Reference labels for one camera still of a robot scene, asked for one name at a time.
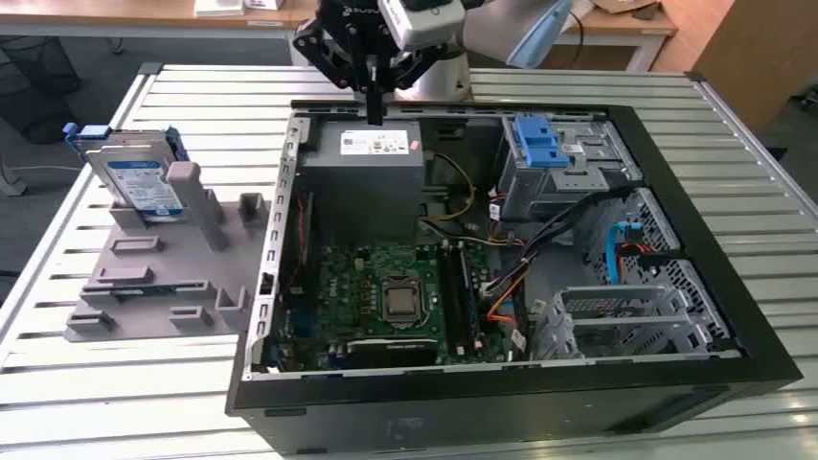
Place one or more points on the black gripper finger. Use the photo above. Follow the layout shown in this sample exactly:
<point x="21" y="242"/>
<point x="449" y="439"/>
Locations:
<point x="412" y="67"/>
<point x="325" y="57"/>

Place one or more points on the hard disk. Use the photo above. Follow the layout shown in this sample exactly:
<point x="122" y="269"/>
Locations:
<point x="137" y="184"/>

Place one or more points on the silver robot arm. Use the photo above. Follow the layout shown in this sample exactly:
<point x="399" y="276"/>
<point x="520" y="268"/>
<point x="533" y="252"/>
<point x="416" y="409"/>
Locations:
<point x="447" y="76"/>

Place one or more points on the silver disk bay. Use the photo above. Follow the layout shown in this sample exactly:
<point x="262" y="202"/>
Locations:
<point x="625" y="320"/>

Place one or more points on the white box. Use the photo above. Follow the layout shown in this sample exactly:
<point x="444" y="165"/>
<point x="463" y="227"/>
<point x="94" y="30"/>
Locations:
<point x="261" y="4"/>
<point x="217" y="8"/>

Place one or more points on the blue plastic drive latch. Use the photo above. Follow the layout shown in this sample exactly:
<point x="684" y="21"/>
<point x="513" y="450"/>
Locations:
<point x="536" y="144"/>

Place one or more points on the wooden desk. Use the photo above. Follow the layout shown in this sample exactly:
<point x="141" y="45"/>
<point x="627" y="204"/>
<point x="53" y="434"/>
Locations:
<point x="160" y="16"/>

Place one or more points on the grey power supply unit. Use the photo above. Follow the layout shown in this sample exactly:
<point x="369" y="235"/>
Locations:
<point x="357" y="201"/>

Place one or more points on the silver drive cage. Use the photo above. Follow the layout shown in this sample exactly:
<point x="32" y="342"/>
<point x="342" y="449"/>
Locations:
<point x="561" y="191"/>

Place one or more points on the brown cardboard piece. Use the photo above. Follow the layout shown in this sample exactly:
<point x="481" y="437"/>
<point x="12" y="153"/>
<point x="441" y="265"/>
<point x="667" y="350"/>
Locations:
<point x="623" y="7"/>

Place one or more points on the CPU socket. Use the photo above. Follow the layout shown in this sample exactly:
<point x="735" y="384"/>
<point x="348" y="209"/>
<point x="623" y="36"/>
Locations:
<point x="401" y="279"/>

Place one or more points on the black RAM slot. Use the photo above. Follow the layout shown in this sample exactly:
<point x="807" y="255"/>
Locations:
<point x="448" y="297"/>
<point x="460" y="297"/>

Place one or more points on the grey parts rack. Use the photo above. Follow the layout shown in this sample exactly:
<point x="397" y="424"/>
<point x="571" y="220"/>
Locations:
<point x="165" y="259"/>

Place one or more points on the silver CPU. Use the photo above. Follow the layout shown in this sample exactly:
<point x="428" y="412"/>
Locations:
<point x="401" y="303"/>

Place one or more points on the green motherboard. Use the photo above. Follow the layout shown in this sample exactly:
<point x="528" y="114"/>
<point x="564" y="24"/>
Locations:
<point x="344" y="311"/>

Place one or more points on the black graphics card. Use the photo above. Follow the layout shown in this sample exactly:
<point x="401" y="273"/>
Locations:
<point x="389" y="354"/>

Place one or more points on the black PC case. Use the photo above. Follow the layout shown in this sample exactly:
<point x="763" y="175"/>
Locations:
<point x="447" y="421"/>

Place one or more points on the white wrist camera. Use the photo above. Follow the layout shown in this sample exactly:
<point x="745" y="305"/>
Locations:
<point x="428" y="29"/>

